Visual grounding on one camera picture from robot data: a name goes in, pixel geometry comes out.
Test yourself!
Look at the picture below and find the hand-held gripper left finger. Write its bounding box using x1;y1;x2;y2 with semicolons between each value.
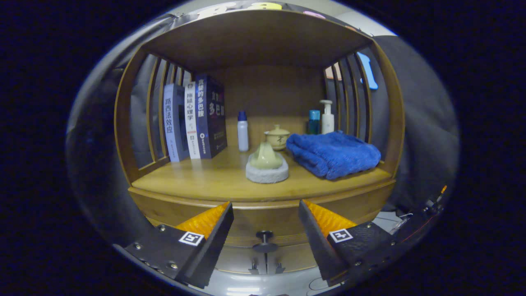
123;201;235;289

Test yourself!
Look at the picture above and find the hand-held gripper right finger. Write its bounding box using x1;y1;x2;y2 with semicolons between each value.
298;199;401;287

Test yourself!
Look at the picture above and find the black drawer knob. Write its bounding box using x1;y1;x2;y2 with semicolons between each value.
252;230;279;253

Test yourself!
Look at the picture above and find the wooden drawer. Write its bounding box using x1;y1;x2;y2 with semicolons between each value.
128;181;397;248

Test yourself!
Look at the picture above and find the green brush with white sponge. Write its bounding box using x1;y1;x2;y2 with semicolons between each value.
245;142;289;184

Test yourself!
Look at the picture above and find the wooden cabinet door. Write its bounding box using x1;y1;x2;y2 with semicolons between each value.
214;245;267;274
266;243;319;274

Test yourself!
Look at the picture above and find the wooden countertop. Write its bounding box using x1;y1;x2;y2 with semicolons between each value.
131;146;395;203

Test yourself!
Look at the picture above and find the wooden cabinet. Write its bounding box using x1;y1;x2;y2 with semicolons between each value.
114;9;406;275

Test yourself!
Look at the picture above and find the blue folded towel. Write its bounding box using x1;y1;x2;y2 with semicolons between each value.
286;131;382;180

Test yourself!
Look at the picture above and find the black device with orange tip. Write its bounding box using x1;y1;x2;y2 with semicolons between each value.
394;185;448;243

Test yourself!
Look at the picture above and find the beige lidded teacup with saucer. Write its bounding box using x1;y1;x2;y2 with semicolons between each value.
264;125;291;151

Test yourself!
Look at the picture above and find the white bottle with blue cap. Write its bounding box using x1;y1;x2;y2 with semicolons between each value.
237;111;249;152

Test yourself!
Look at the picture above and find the teal bottle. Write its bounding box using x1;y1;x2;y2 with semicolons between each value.
308;109;321;135

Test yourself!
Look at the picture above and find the white book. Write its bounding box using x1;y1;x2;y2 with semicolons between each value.
184;81;201;160

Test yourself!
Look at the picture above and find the white pump bottle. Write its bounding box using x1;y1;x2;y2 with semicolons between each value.
320;99;335;134

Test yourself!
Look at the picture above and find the dark blue book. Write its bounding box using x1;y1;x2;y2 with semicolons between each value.
195;74;228;159

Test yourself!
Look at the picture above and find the pale blue book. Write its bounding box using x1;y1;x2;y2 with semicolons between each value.
163;83;190;163

